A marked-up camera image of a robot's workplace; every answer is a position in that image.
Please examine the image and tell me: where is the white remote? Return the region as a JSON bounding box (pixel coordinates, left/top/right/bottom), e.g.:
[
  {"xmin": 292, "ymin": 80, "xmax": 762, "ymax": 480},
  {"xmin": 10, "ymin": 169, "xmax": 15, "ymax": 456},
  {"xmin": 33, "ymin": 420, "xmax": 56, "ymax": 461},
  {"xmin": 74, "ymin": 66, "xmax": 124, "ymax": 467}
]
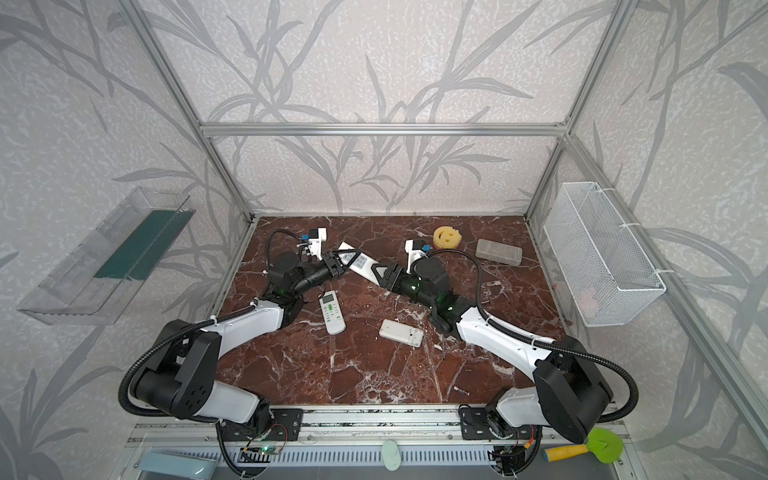
[
  {"xmin": 339, "ymin": 242, "xmax": 379, "ymax": 285},
  {"xmin": 319, "ymin": 291, "xmax": 346, "ymax": 335},
  {"xmin": 379, "ymin": 320, "xmax": 424, "ymax": 348}
]

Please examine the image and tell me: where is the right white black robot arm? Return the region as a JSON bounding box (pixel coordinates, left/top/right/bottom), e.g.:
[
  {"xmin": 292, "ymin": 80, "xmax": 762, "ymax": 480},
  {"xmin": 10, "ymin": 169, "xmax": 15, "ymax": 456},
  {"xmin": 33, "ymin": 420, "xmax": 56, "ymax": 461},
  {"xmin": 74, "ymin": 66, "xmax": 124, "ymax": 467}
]
[{"xmin": 371, "ymin": 256, "xmax": 639, "ymax": 443}]

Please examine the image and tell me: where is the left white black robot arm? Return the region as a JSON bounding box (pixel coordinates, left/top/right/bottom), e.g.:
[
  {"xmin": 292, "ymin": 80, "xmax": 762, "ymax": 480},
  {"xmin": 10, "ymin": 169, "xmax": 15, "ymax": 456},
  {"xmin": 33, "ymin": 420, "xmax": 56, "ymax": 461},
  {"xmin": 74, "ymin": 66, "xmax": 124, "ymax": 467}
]
[{"xmin": 118, "ymin": 248, "xmax": 361, "ymax": 433}]

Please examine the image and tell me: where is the yellow smiley sponge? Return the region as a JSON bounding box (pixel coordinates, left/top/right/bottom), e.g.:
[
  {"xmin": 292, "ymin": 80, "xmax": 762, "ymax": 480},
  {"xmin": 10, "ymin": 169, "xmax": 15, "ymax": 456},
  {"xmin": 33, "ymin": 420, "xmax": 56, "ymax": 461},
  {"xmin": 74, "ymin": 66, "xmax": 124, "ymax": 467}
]
[{"xmin": 433, "ymin": 226, "xmax": 462, "ymax": 249}]

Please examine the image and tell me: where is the clear plastic box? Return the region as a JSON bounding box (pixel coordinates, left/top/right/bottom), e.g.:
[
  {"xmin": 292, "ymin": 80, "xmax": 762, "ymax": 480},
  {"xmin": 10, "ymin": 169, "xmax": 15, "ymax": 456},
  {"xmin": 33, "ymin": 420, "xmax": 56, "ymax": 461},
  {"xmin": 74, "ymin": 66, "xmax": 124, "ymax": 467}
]
[{"xmin": 475, "ymin": 239, "xmax": 523, "ymax": 266}]

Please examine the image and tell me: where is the pale green oval object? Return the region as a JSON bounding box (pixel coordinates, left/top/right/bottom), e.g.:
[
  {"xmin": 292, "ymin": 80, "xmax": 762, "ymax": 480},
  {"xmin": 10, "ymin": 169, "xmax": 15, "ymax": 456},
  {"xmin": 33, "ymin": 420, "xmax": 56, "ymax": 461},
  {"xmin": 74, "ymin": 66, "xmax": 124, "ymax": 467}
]
[{"xmin": 381, "ymin": 440, "xmax": 402, "ymax": 472}]

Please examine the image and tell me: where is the small circuit board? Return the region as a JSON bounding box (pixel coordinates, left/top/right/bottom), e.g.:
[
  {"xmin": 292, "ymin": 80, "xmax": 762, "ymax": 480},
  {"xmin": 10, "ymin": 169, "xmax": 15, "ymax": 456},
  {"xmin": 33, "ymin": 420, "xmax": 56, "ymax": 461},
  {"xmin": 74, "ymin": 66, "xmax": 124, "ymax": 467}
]
[{"xmin": 240, "ymin": 445, "xmax": 284, "ymax": 463}]

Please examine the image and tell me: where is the light blue tray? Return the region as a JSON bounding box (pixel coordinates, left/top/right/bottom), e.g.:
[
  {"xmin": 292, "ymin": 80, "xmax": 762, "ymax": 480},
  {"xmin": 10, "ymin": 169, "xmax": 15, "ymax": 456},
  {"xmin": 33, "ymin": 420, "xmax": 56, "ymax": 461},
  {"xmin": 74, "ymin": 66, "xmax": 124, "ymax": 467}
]
[{"xmin": 138, "ymin": 451, "xmax": 217, "ymax": 479}]

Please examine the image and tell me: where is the green yellow toy spatula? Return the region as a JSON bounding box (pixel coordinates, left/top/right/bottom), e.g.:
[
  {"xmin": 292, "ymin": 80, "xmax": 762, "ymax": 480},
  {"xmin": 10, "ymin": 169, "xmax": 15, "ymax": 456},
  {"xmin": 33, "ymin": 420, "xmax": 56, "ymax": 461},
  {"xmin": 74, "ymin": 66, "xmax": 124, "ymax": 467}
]
[{"xmin": 544, "ymin": 427, "xmax": 624, "ymax": 464}]

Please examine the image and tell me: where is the left black cable conduit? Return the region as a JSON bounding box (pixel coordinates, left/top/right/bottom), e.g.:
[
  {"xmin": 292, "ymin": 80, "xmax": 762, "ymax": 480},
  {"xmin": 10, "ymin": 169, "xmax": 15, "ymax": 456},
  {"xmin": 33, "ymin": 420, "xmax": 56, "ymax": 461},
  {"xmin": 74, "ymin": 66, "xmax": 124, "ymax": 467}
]
[{"xmin": 118, "ymin": 229, "xmax": 313, "ymax": 418}]

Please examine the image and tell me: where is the black cable conduit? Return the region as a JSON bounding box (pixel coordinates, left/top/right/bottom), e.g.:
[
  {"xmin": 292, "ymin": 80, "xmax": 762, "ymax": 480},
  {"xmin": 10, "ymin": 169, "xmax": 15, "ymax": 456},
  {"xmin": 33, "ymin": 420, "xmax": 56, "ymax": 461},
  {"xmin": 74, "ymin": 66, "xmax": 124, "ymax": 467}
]
[
  {"xmin": 425, "ymin": 248, "xmax": 640, "ymax": 424},
  {"xmin": 118, "ymin": 229, "xmax": 313, "ymax": 418}
]

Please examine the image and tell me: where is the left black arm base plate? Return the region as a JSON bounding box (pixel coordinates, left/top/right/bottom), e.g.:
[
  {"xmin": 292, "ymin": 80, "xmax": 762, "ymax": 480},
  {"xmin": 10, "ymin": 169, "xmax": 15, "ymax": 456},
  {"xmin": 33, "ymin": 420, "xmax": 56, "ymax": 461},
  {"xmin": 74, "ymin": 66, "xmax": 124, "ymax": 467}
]
[{"xmin": 222, "ymin": 408, "xmax": 304, "ymax": 442}]

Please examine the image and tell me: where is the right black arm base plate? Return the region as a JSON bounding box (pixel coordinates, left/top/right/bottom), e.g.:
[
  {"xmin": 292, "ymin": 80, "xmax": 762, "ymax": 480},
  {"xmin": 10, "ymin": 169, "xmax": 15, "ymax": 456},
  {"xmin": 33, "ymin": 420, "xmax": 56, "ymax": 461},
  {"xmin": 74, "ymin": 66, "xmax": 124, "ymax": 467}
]
[{"xmin": 457, "ymin": 404, "xmax": 535, "ymax": 442}]

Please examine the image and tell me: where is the white wire basket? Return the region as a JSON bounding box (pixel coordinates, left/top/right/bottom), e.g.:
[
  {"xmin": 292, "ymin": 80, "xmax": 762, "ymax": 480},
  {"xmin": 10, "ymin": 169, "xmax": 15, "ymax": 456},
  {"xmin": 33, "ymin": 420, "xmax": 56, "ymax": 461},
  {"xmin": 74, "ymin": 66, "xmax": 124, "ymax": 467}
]
[{"xmin": 544, "ymin": 182, "xmax": 666, "ymax": 327}]

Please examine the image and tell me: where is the clear plastic wall shelf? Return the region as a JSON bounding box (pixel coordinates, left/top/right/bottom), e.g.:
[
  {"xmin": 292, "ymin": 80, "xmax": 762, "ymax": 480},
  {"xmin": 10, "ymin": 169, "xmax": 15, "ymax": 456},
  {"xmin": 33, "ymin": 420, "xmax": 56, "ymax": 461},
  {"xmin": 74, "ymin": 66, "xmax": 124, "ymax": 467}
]
[{"xmin": 18, "ymin": 187, "xmax": 196, "ymax": 325}]

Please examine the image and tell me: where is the right black cable conduit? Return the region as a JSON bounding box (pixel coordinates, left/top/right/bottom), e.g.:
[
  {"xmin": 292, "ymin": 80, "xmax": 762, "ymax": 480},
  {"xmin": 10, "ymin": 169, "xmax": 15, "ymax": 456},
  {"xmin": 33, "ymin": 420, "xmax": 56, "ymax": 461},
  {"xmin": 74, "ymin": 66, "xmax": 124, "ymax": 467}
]
[{"xmin": 425, "ymin": 248, "xmax": 640, "ymax": 424}]

